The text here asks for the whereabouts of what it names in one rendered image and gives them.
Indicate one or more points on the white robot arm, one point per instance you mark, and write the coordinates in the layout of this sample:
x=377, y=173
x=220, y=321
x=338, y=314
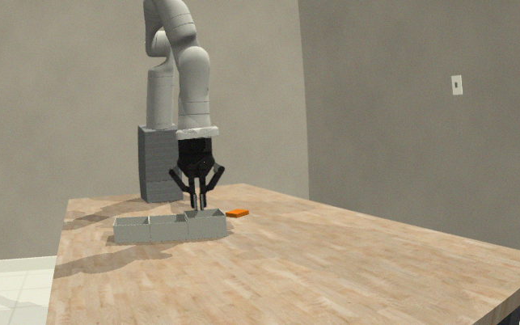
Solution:
x=192, y=64

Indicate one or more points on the grey three-compartment bin rack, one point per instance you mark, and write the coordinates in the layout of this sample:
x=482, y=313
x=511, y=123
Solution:
x=177, y=227

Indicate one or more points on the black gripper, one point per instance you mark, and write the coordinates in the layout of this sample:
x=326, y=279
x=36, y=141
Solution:
x=195, y=161

